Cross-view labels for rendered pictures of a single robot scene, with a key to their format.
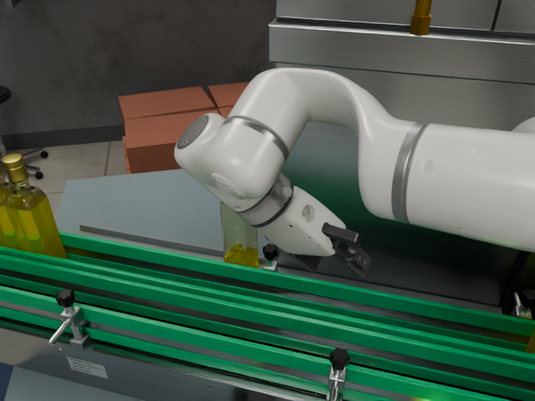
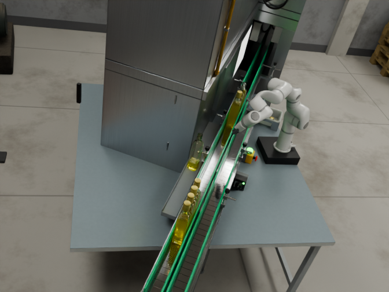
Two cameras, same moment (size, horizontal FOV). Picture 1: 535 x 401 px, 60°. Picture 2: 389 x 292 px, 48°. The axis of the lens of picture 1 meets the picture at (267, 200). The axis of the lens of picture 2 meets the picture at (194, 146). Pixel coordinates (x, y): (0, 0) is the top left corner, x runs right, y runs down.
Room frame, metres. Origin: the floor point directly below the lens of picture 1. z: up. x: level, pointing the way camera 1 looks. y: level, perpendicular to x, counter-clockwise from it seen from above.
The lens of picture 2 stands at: (0.96, 2.05, 2.64)
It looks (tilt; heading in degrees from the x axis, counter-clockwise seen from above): 38 degrees down; 264
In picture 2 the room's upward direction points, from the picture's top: 13 degrees clockwise
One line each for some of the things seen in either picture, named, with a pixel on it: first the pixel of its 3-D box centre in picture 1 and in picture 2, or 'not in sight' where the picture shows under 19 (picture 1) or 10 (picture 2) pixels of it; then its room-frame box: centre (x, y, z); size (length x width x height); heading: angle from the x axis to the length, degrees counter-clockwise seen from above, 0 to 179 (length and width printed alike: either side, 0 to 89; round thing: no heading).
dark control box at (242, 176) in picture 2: not in sight; (239, 181); (0.42, 0.01, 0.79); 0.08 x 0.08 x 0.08; 75
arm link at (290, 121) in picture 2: not in sight; (292, 121); (0.10, -0.39, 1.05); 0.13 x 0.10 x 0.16; 136
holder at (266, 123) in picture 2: not in sight; (263, 116); (0.20, -0.78, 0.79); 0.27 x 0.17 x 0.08; 165
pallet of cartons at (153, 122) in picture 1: (218, 139); not in sight; (2.68, 0.31, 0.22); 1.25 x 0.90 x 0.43; 102
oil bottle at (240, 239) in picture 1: (240, 224); (196, 151); (0.74, 0.06, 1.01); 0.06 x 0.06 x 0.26; 61
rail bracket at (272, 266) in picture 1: (272, 266); (202, 154); (0.69, -0.01, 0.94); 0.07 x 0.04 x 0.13; 165
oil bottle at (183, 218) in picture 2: not in sight; (182, 222); (0.79, 0.63, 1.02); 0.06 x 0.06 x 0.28; 75
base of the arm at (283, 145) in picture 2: not in sight; (286, 138); (0.09, -0.39, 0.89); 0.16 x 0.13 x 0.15; 11
